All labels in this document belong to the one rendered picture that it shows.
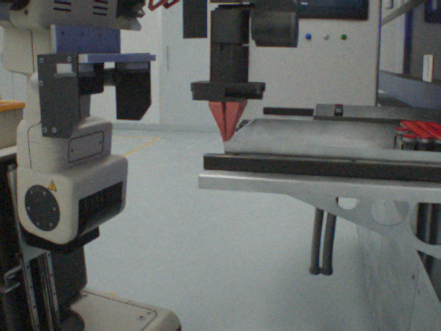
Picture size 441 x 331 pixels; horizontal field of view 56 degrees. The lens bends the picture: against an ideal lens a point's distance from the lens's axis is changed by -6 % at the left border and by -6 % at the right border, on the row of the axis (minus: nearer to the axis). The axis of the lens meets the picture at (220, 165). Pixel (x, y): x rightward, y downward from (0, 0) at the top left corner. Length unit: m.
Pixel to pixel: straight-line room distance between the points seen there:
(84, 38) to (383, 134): 0.63
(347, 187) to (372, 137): 0.31
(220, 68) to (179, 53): 5.76
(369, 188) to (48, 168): 0.64
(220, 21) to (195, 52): 5.69
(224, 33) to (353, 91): 0.97
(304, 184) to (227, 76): 0.19
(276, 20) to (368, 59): 0.97
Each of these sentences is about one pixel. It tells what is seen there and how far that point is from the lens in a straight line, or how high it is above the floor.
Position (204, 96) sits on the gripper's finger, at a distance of 0.63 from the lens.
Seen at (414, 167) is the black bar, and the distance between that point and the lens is 0.59.
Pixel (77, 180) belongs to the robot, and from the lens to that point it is 0.93.
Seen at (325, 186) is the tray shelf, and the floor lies 0.87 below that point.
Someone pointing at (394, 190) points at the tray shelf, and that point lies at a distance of 0.56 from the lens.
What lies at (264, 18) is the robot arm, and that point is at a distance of 0.62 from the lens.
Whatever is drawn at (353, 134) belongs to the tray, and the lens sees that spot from 0.85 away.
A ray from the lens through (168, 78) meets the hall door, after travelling 6.45.
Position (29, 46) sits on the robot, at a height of 1.06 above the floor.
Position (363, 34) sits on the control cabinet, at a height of 1.12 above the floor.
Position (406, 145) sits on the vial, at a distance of 0.65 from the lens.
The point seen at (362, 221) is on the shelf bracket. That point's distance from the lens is 0.68.
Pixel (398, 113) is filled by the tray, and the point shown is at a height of 0.90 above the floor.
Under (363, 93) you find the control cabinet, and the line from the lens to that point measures 1.56.
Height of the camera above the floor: 1.03
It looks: 14 degrees down
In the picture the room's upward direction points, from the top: straight up
